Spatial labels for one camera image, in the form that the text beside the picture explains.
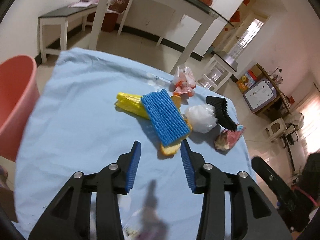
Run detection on pink snack wrapper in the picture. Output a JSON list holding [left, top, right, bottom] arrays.
[[214, 124, 245, 151]]

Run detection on red white plastic bag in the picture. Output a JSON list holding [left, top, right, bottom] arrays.
[[172, 64, 196, 97]]

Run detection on pink plastic trash bin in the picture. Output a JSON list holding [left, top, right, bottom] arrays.
[[1, 55, 40, 161]]

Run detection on light blue table cloth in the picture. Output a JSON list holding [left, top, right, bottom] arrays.
[[13, 47, 257, 240]]

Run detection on purple toy television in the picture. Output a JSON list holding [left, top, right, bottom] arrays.
[[244, 79, 277, 113]]

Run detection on yellow folded plastic bag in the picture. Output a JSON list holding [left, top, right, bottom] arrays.
[[116, 92, 150, 120]]

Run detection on small white side table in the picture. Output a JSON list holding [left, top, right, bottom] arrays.
[[197, 51, 238, 92]]

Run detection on low black-top bench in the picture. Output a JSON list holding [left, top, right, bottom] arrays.
[[39, 5, 97, 63]]

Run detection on papers on bench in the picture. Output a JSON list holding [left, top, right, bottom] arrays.
[[68, 1, 97, 8]]

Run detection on dark red floor box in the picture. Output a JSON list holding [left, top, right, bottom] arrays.
[[101, 0, 130, 33]]

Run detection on white tall console table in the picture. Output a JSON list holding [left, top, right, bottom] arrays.
[[88, 0, 235, 74]]

